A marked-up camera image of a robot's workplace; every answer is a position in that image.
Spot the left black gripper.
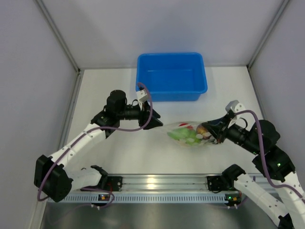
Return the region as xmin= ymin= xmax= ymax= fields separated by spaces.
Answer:
xmin=117 ymin=100 xmax=163 ymax=130

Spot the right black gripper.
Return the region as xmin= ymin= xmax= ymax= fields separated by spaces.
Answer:
xmin=202 ymin=113 xmax=261 ymax=155

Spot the clear zip top bag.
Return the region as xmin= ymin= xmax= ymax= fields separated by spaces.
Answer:
xmin=158 ymin=121 xmax=218 ymax=147

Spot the dark purple fake plum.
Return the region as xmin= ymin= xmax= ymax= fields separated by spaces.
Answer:
xmin=196 ymin=125 xmax=209 ymax=135

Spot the light green fake lime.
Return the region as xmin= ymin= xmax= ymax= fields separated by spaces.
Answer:
xmin=185 ymin=137 xmax=201 ymax=146

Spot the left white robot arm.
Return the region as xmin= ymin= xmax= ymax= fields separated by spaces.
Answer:
xmin=34 ymin=85 xmax=163 ymax=202

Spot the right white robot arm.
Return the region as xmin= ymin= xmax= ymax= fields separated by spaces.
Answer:
xmin=201 ymin=110 xmax=305 ymax=229

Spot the blue plastic bin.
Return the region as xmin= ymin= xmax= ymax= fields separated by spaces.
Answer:
xmin=135 ymin=52 xmax=208 ymax=102

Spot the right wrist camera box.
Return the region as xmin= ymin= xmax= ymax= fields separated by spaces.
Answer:
xmin=225 ymin=100 xmax=245 ymax=113

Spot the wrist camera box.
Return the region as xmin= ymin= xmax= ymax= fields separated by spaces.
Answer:
xmin=225 ymin=100 xmax=245 ymax=113
xmin=136 ymin=88 xmax=149 ymax=103

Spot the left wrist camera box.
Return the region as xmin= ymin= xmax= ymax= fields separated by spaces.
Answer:
xmin=136 ymin=88 xmax=149 ymax=103

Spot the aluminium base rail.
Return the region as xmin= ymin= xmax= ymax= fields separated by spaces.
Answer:
xmin=71 ymin=173 xmax=282 ymax=192

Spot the white slotted cable duct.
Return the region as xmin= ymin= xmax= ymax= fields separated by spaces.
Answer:
xmin=61 ymin=192 xmax=229 ymax=204

